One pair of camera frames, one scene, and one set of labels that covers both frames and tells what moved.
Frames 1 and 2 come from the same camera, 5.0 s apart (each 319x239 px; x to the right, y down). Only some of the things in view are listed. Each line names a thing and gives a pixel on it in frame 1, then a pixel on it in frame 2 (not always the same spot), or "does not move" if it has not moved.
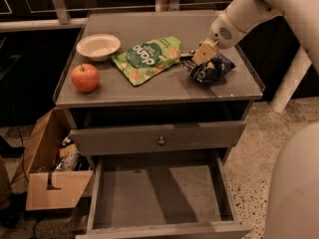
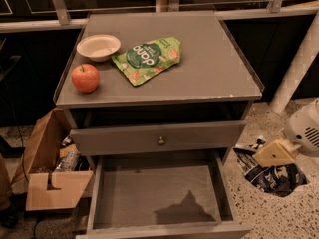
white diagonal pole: (297, 73) does not move
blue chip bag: (213, 71) → (279, 179)
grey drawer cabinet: (156, 83) does not move
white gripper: (221, 31) → (301, 129)
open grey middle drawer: (160, 195) does not move
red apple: (86, 78) does not move
